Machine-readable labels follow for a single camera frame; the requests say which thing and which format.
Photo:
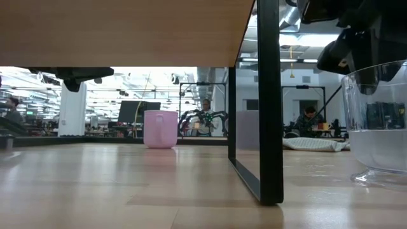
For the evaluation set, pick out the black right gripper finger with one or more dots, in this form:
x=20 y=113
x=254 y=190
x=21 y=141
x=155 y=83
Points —
x=372 y=79

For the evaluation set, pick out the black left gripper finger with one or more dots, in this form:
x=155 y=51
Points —
x=97 y=72

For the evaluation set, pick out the clear glass cup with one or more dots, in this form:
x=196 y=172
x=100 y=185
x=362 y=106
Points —
x=378 y=149

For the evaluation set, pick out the pink mug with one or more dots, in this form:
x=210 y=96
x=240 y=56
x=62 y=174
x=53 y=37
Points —
x=160 y=130

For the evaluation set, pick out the black background robot arm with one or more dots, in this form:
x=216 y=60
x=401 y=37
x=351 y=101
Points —
x=221 y=119
x=187 y=119

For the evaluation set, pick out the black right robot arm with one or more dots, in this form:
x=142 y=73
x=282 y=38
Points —
x=321 y=9

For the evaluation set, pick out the wooden shelf with black legs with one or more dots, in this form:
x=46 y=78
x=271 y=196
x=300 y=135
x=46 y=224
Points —
x=127 y=31

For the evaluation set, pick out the white pillar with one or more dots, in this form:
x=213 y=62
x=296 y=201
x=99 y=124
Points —
x=72 y=111

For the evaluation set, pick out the black background monitor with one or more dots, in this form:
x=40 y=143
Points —
x=130 y=111

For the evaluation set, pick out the yellow mug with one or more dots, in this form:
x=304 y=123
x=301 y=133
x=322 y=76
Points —
x=326 y=126

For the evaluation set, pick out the person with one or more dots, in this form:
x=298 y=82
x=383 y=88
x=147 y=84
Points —
x=13 y=111
x=206 y=119
x=307 y=121

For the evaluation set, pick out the grey folded cloth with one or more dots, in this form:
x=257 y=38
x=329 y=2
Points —
x=313 y=144

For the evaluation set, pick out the black aluminium table frame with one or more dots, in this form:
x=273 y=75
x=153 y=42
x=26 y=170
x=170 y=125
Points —
x=79 y=141

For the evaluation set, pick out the silver ventilation duct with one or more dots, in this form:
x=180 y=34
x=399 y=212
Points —
x=289 y=19

